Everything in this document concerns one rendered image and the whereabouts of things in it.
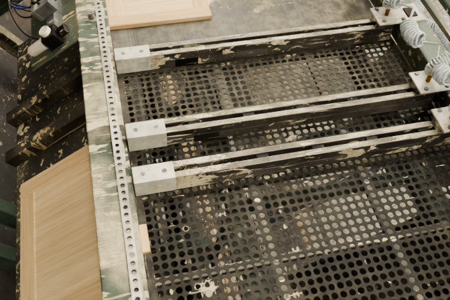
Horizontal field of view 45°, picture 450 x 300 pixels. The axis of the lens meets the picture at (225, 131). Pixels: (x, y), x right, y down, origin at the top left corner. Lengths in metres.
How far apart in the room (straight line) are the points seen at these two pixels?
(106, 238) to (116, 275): 0.12
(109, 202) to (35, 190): 0.69
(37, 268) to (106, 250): 0.59
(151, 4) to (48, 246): 1.03
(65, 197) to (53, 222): 0.10
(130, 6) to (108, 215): 0.98
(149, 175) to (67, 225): 0.52
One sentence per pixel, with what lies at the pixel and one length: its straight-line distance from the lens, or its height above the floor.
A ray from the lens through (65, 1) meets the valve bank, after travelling 2.33.
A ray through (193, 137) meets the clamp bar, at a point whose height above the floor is 1.07.
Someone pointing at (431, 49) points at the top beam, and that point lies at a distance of 2.15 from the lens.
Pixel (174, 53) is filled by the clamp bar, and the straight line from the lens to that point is 1.98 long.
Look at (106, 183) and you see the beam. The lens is 1.66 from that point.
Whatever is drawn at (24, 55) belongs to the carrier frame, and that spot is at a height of 0.25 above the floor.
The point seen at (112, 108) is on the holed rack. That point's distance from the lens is 1.84.
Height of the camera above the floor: 1.68
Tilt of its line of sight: 17 degrees down
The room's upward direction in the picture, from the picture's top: 61 degrees clockwise
